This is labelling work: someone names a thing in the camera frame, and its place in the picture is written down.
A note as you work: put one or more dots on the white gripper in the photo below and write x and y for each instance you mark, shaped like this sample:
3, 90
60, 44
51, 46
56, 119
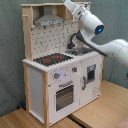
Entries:
76, 10

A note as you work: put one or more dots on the wooden toy kitchen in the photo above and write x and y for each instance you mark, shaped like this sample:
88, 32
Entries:
46, 40

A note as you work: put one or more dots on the grey range hood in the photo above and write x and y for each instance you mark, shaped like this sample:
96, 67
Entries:
48, 18

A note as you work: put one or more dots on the black toy faucet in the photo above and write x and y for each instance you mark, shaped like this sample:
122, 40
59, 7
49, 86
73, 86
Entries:
71, 45

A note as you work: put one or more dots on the grey toy sink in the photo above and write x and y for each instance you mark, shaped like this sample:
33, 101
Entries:
79, 51

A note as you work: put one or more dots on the black toy stovetop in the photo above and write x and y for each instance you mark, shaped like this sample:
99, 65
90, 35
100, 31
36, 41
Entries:
52, 59

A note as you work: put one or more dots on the right red oven knob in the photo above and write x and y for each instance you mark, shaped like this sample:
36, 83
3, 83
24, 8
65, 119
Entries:
74, 69

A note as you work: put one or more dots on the red oven knob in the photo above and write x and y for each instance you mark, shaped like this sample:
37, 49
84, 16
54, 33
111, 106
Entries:
56, 75
74, 69

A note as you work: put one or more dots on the white cabinet door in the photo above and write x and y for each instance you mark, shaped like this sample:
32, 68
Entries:
90, 79

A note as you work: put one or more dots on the left red oven knob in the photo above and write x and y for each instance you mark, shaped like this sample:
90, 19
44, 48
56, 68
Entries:
56, 75

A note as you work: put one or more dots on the toy oven door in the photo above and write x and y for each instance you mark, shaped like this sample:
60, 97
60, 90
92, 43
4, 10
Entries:
63, 98

